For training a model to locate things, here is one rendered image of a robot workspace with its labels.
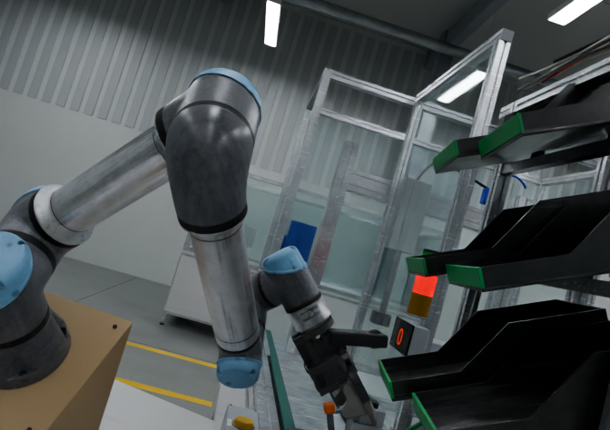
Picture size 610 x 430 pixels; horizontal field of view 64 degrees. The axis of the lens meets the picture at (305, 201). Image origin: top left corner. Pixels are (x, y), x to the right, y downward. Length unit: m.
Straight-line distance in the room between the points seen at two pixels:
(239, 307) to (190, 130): 0.29
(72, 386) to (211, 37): 8.93
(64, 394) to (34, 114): 9.12
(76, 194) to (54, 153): 8.83
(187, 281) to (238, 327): 5.19
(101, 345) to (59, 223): 0.24
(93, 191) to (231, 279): 0.27
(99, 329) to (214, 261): 0.39
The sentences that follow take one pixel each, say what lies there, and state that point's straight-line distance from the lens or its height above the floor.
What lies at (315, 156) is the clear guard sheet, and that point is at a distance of 2.31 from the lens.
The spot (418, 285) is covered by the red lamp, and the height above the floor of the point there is 1.33.
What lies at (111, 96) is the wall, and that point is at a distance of 9.58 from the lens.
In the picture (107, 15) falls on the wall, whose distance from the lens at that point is 10.08.
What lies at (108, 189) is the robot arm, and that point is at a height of 1.34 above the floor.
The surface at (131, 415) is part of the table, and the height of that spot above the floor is 0.86.
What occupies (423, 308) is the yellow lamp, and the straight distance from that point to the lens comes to 1.18.
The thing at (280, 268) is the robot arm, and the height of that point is 1.29.
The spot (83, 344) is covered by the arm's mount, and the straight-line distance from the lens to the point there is 1.01.
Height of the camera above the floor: 1.34
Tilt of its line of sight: 5 degrees up
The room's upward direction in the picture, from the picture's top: 16 degrees clockwise
